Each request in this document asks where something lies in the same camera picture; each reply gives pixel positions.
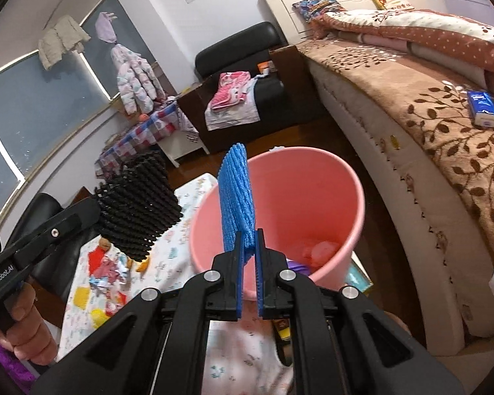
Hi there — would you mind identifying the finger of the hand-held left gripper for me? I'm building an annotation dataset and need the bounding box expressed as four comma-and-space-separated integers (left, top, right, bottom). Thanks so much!
14, 198, 103, 269

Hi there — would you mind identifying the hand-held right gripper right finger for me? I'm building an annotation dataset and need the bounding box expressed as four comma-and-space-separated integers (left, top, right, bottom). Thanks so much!
255, 229, 466, 395

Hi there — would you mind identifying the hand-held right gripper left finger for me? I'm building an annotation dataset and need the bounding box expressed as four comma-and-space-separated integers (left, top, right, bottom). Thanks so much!
29, 230, 248, 395

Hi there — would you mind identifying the blue foam net sleeve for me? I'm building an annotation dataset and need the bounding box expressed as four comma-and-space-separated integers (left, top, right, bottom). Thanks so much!
217, 143, 258, 256

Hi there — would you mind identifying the black foam net sleeve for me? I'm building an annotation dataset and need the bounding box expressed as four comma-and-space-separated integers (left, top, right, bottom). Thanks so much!
94, 151, 183, 262

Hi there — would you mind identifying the pink plastic bucket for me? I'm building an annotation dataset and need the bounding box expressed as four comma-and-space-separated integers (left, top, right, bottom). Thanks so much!
189, 147, 365, 302

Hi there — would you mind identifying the person's left forearm purple sleeve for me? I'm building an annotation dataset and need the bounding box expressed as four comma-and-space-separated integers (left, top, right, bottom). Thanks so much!
0, 328, 40, 384

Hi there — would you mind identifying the person's left hand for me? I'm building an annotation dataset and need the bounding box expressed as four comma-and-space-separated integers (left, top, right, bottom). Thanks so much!
0, 282, 59, 366

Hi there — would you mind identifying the black leather chair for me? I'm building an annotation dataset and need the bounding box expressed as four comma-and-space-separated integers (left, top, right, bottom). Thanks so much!
9, 187, 101, 299

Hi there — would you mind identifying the purple wrapper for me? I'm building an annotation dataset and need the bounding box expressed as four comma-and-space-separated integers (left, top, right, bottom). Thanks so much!
287, 257, 314, 276

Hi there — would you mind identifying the yellow red packet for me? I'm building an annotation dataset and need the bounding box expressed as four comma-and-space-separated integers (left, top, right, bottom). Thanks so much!
273, 318, 292, 341

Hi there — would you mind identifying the colourful crumpled wrapper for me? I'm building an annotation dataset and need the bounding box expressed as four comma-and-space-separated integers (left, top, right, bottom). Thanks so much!
88, 250, 131, 294

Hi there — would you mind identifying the teal box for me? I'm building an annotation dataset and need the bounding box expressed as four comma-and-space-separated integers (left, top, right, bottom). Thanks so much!
344, 262, 374, 296

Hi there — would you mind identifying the large window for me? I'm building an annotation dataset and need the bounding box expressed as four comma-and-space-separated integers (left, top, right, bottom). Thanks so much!
0, 0, 136, 226

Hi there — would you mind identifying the plaid cloth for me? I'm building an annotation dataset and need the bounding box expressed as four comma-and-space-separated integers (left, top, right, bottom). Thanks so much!
95, 101, 199, 178

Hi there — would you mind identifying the white small table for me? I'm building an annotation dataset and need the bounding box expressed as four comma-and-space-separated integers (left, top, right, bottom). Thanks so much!
156, 129, 209, 168

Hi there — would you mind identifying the white bed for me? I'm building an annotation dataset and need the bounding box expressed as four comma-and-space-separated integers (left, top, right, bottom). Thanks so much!
260, 0, 494, 356

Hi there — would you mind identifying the white patterned puffer jacket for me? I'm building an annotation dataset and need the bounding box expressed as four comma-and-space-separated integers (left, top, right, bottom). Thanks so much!
111, 43, 166, 116

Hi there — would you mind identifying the pink clothing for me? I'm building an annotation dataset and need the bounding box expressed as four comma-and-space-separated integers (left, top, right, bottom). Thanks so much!
211, 71, 251, 110

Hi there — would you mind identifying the beige hanging jacket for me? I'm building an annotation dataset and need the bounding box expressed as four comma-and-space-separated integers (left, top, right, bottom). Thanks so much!
38, 14, 92, 71

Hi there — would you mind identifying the lavender hanging garment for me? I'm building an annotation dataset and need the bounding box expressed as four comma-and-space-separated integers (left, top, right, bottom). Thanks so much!
96, 12, 120, 44

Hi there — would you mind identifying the black leather sofa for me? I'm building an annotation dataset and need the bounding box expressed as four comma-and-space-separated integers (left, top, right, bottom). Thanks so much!
177, 21, 327, 155

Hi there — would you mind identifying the brown leaf pattern blanket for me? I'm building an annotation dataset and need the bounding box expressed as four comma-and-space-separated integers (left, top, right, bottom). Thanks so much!
300, 39, 494, 310

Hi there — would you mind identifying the blue tissue pack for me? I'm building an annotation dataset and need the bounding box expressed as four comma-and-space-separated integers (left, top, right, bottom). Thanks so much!
467, 90, 494, 128

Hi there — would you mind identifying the colourful cartoon pillow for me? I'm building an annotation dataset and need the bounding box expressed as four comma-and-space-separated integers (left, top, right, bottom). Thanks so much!
292, 0, 349, 24

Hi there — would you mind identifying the orange polka dot quilt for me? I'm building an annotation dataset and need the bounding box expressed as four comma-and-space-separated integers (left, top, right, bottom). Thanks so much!
311, 8, 494, 88

